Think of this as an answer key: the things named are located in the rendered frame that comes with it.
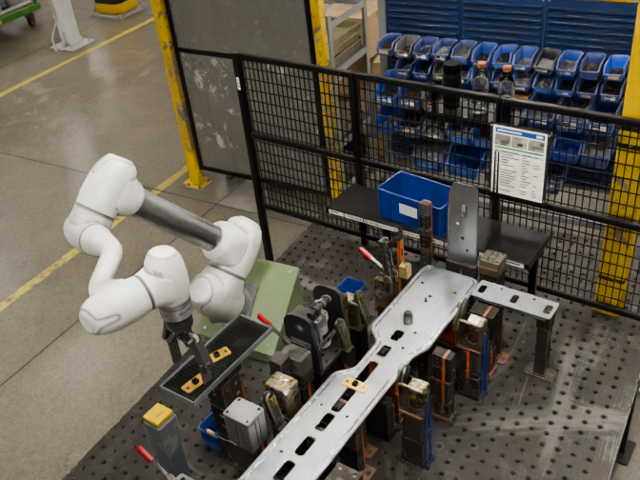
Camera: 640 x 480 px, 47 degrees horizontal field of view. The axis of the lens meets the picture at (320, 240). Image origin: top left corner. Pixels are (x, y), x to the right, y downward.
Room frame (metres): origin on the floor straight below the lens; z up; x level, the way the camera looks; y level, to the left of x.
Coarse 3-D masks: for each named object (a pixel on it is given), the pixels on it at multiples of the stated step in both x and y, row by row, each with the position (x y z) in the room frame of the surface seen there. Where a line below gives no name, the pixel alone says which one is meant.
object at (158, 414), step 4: (156, 404) 1.51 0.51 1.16; (160, 404) 1.51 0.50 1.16; (152, 408) 1.50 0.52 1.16; (156, 408) 1.50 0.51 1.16; (160, 408) 1.50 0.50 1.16; (164, 408) 1.49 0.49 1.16; (148, 412) 1.48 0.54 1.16; (152, 412) 1.48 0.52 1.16; (156, 412) 1.48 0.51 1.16; (160, 412) 1.48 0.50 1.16; (164, 412) 1.48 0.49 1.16; (168, 412) 1.48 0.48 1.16; (172, 412) 1.48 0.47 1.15; (144, 416) 1.47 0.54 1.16; (148, 416) 1.47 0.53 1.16; (152, 416) 1.47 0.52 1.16; (156, 416) 1.47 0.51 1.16; (160, 416) 1.46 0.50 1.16; (164, 416) 1.46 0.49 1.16; (168, 416) 1.47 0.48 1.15; (148, 420) 1.46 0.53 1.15; (152, 420) 1.45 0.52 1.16; (156, 420) 1.45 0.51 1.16; (160, 420) 1.45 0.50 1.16; (164, 420) 1.45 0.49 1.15; (156, 424) 1.44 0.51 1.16; (160, 424) 1.44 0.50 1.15
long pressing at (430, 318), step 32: (416, 288) 2.10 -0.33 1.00; (448, 288) 2.08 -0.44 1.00; (384, 320) 1.94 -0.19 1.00; (416, 320) 1.93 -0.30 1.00; (448, 320) 1.91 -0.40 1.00; (416, 352) 1.77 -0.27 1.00; (384, 384) 1.65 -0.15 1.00; (320, 416) 1.54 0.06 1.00; (352, 416) 1.53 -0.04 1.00; (288, 448) 1.44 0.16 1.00; (320, 448) 1.43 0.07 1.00
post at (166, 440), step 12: (144, 420) 1.48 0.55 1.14; (168, 420) 1.47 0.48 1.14; (156, 432) 1.44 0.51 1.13; (168, 432) 1.45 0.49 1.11; (180, 432) 1.48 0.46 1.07; (156, 444) 1.45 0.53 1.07; (168, 444) 1.44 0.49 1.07; (180, 444) 1.47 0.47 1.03; (168, 456) 1.43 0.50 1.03; (180, 456) 1.47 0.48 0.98; (168, 468) 1.45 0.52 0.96; (180, 468) 1.46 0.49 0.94
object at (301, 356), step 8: (288, 352) 1.75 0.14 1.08; (296, 352) 1.75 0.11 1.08; (304, 352) 1.75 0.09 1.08; (296, 360) 1.71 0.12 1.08; (304, 360) 1.72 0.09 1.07; (296, 368) 1.71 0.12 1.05; (304, 368) 1.71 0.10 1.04; (312, 368) 1.75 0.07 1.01; (296, 376) 1.71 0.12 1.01; (304, 376) 1.71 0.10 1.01; (312, 376) 1.74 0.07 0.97; (304, 384) 1.70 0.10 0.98; (304, 392) 1.71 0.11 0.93; (312, 392) 1.75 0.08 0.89; (304, 400) 1.71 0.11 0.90
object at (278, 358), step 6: (276, 354) 1.73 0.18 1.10; (282, 354) 1.73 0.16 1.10; (270, 360) 1.71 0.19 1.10; (276, 360) 1.70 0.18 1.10; (282, 360) 1.70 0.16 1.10; (288, 360) 1.71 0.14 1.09; (270, 366) 1.70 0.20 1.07; (276, 366) 1.69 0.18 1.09; (282, 366) 1.69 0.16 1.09; (288, 366) 1.71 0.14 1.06; (270, 372) 1.71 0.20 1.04; (282, 372) 1.68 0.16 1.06; (288, 372) 1.71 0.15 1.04
